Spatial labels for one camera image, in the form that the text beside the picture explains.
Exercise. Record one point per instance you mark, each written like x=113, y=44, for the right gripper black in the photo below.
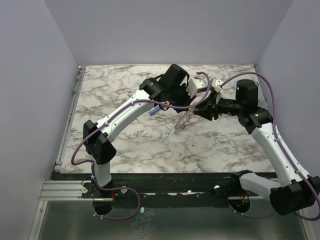
x=213, y=107

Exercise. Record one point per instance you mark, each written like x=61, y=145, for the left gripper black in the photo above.
x=188, y=99

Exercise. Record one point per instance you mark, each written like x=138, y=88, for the round metal keyring disc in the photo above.
x=183, y=121

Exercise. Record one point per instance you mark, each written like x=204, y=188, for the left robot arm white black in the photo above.
x=167, y=87

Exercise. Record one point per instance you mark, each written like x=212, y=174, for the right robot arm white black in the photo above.
x=295, y=188

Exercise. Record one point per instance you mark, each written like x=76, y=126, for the blue red screwdriver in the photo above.
x=155, y=111

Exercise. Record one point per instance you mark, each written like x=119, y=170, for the clear plastic box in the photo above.
x=262, y=102

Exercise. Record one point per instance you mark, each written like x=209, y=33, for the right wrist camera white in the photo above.
x=216, y=86

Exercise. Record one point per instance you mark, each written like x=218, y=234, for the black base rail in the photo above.
x=166, y=190

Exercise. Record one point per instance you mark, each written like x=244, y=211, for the aluminium frame rail left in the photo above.
x=65, y=190

